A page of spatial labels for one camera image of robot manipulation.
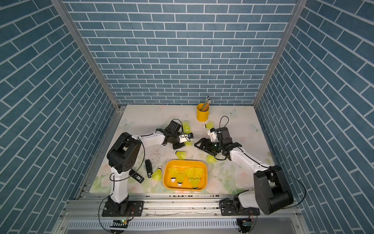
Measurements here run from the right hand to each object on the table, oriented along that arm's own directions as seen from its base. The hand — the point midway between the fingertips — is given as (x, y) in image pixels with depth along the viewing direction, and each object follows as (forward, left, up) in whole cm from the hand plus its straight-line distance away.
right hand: (200, 147), depth 85 cm
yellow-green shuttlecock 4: (-12, +1, -8) cm, 15 cm away
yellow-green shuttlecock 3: (-12, +5, -7) cm, 15 cm away
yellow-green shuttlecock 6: (-15, +24, -9) cm, 30 cm away
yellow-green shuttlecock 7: (-1, +12, -9) cm, 15 cm away
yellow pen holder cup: (+30, 0, -5) cm, 30 cm away
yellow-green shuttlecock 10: (+23, -6, -8) cm, 25 cm away
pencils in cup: (+33, -3, +5) cm, 34 cm away
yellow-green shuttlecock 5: (-19, +1, -9) cm, 21 cm away
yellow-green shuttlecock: (-13, +15, -7) cm, 21 cm away
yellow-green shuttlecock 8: (-2, -8, -11) cm, 13 cm away
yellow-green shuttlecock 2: (-13, +11, -10) cm, 20 cm away
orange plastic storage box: (-7, +11, -11) cm, 17 cm away
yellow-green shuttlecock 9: (+5, +8, -5) cm, 11 cm away
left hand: (+9, +10, -10) cm, 17 cm away
